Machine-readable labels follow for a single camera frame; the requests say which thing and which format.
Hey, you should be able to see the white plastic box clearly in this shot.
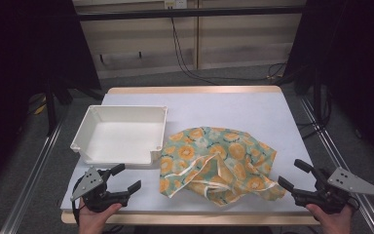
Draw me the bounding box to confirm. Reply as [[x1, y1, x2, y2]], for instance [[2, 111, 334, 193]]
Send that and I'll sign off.
[[69, 104, 169, 168]]

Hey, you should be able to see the metal floor rail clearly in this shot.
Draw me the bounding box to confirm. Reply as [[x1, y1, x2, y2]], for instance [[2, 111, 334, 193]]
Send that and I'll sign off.
[[299, 97, 374, 234], [0, 120, 64, 234]]

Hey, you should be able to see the black horizontal bar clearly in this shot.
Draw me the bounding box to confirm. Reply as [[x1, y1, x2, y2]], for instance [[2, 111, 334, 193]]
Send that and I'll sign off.
[[77, 5, 306, 22]]

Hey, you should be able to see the white wall socket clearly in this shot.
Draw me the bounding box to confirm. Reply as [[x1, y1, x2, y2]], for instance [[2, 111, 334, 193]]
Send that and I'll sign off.
[[164, 0, 188, 10]]

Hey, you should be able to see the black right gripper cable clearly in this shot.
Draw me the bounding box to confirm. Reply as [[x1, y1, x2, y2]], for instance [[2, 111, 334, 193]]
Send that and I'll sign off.
[[347, 196, 360, 211]]

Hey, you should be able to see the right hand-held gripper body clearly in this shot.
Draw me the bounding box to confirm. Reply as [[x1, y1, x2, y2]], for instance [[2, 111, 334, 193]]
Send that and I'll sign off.
[[292, 167, 374, 215]]

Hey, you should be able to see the pale blue table mat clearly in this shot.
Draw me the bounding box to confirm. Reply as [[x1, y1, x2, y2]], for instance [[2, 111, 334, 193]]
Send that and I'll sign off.
[[59, 92, 317, 215]]

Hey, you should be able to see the black floor cable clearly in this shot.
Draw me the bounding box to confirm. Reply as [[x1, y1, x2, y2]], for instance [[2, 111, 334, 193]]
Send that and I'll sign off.
[[297, 87, 333, 140]]

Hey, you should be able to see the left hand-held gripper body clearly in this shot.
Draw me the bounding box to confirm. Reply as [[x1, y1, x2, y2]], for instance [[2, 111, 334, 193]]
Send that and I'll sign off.
[[70, 166, 131, 214]]

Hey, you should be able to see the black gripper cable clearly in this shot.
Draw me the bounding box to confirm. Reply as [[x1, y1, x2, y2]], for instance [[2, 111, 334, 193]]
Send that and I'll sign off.
[[347, 196, 360, 211], [71, 184, 82, 226]]

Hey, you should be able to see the black wall cable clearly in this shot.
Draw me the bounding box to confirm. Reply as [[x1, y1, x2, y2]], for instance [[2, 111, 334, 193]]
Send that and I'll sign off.
[[169, 17, 286, 86]]

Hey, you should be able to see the person's left hand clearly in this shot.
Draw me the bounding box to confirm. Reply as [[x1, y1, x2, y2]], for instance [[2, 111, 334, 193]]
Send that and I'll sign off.
[[77, 198, 124, 234]]

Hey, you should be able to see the black curtain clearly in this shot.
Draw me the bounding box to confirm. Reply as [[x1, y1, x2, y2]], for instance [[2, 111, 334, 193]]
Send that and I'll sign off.
[[0, 0, 102, 196], [285, 0, 374, 170]]

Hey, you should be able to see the black stand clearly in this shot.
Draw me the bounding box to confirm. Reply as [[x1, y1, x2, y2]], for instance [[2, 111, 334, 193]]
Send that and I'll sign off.
[[44, 77, 105, 137]]

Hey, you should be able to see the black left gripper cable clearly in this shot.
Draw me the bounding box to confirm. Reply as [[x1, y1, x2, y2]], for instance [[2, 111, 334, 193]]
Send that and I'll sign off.
[[71, 184, 82, 226]]

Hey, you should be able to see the orange print cloth bag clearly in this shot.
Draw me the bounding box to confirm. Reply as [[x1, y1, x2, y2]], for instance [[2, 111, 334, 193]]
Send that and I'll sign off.
[[159, 126, 287, 208]]

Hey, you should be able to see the person's right hand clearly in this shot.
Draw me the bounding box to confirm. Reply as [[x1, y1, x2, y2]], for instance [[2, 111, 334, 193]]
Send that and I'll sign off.
[[305, 203, 355, 234]]

